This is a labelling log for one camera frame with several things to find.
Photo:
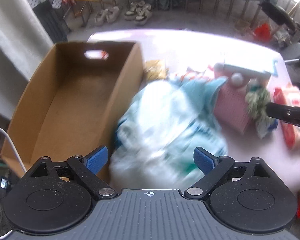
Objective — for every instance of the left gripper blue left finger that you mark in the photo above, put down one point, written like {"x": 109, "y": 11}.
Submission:
{"x": 96, "y": 159}

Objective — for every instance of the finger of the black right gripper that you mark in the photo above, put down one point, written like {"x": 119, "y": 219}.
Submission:
{"x": 287, "y": 114}

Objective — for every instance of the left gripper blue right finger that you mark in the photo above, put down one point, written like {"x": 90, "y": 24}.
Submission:
{"x": 204, "y": 160}

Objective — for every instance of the green floral scrunchie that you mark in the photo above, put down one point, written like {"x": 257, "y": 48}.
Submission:
{"x": 257, "y": 98}

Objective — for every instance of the pink knitted cloth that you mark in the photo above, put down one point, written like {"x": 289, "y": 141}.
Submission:
{"x": 231, "y": 109}

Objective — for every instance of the light blue checkered towel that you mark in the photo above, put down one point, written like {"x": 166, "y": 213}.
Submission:
{"x": 156, "y": 137}

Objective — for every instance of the red wet wipes pack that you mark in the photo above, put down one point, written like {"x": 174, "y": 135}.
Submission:
{"x": 288, "y": 97}

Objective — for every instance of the brown cardboard box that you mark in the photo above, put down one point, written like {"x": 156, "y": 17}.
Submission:
{"x": 73, "y": 102}

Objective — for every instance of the white tube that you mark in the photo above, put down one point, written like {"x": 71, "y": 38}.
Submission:
{"x": 228, "y": 70}

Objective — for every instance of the white sneaker pair left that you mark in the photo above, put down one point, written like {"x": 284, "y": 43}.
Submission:
{"x": 108, "y": 15}

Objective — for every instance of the brown white sneaker pair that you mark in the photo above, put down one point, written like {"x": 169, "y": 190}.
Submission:
{"x": 139, "y": 12}

